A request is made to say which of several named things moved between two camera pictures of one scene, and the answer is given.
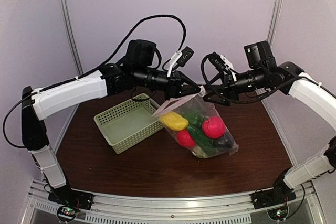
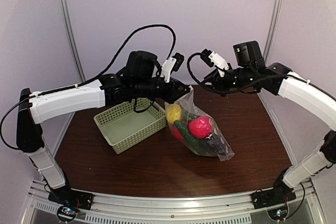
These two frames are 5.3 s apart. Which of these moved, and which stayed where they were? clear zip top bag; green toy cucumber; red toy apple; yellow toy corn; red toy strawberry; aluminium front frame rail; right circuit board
Moved: green toy cucumber; yellow toy corn; clear zip top bag; red toy apple; red toy strawberry
Stayed: right circuit board; aluminium front frame rail
